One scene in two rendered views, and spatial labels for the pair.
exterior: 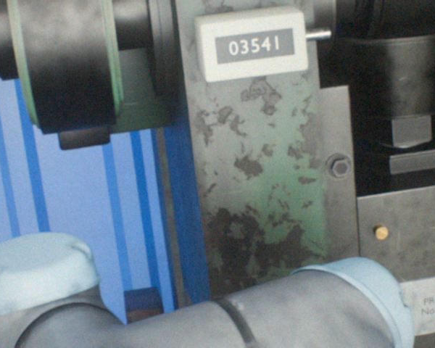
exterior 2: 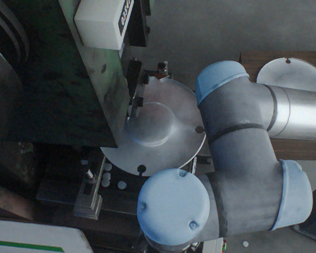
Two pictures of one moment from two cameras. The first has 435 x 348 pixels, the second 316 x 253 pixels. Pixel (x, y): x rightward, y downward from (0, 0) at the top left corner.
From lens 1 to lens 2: 57 cm
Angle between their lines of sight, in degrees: 64
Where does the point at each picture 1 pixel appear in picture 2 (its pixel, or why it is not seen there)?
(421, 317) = not seen: hidden behind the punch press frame
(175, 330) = (260, 151)
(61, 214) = not seen: outside the picture
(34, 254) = (180, 198)
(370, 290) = (242, 72)
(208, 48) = (118, 32)
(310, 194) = (115, 55)
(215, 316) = (252, 133)
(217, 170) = (99, 83)
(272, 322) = (256, 114)
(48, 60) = (3, 123)
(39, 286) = (208, 203)
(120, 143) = not seen: outside the picture
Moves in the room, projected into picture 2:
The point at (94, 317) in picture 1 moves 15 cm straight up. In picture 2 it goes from (230, 183) to (259, 116)
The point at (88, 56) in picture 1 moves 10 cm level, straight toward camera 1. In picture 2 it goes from (15, 96) to (122, 108)
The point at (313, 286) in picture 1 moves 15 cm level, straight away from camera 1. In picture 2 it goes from (239, 89) to (130, 59)
